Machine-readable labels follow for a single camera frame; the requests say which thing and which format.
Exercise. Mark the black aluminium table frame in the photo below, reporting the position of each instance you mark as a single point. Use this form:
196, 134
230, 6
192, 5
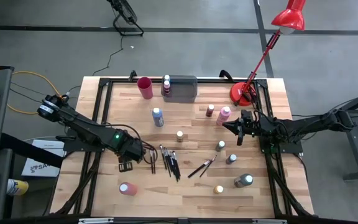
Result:
103, 81

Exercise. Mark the large dark grey paint bottle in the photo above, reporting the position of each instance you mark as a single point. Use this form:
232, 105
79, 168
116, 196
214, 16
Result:
242, 181

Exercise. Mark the small pink paint bottle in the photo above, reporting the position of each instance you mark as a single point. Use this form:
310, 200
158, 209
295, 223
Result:
166, 84

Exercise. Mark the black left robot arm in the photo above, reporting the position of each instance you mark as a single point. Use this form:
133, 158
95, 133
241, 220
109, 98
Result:
82, 127

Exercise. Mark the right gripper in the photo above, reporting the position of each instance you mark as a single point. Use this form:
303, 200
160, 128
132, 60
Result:
249, 127

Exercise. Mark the small dark red paint bottle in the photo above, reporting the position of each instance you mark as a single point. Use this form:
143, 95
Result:
209, 111

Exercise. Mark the large pink paint bottle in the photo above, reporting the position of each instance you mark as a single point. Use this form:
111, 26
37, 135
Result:
223, 116

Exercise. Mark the large coral red paint bottle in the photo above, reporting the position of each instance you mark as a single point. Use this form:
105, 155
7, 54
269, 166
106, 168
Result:
129, 189

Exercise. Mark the yellow and white can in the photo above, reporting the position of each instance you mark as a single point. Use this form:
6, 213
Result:
19, 187

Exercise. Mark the small green paint bottle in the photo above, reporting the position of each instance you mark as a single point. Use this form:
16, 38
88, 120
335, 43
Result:
219, 146

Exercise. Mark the silver bracket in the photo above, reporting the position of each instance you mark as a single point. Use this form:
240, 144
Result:
269, 221
95, 221

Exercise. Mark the red plastic cup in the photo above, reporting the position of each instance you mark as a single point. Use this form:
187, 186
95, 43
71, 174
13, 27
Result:
145, 88

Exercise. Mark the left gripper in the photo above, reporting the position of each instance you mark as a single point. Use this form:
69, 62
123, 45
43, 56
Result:
130, 149

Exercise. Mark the black diagonal bar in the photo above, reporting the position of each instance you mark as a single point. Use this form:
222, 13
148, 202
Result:
26, 149

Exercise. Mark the small dark blue paint bottle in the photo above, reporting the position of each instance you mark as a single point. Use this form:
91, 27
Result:
230, 159

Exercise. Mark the pair of pens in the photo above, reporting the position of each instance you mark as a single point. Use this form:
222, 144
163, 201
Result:
151, 161

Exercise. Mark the small orange paint bottle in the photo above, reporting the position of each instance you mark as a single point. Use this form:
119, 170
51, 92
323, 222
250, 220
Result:
179, 137

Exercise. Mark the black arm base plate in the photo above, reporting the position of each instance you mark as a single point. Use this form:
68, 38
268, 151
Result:
70, 146
291, 146

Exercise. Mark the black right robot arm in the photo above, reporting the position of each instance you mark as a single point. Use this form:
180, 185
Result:
306, 124

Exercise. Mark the black desk frame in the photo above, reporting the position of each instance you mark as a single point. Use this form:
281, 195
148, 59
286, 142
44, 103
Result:
356, 149

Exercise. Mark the small teal paint bottle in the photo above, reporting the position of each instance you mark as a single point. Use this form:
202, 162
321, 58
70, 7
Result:
167, 77

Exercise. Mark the grey translucent plastic bin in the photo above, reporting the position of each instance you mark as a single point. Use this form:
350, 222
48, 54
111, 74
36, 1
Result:
183, 90

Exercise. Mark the white printed box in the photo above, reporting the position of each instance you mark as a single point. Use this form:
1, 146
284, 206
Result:
42, 168

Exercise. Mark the red desk lamp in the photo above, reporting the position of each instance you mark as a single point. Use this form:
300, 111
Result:
238, 91

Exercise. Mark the small golden paint bottle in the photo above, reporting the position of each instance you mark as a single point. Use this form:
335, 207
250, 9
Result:
218, 189

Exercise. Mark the large periwinkle paint bottle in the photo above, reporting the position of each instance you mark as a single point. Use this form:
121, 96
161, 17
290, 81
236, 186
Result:
158, 119

